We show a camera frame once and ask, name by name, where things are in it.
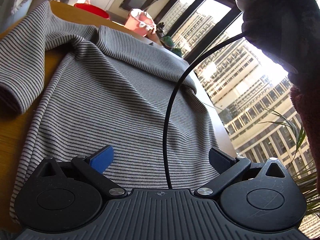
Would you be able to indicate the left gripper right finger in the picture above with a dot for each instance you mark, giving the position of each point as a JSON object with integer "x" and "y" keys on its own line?
{"x": 230, "y": 170}

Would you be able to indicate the red plastic bucket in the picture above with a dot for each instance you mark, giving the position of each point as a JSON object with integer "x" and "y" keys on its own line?
{"x": 92, "y": 9}

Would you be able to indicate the grey black striped shirt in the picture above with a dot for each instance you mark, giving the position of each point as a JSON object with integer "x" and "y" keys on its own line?
{"x": 97, "y": 86}

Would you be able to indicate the pink plastic bucket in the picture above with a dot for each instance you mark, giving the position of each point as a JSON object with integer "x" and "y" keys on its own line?
{"x": 140, "y": 22}

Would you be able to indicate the green knitted shoe near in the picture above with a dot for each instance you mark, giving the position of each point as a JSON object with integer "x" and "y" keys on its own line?
{"x": 167, "y": 42}

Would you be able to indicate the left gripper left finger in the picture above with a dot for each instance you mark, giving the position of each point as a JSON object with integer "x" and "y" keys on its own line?
{"x": 90, "y": 170}

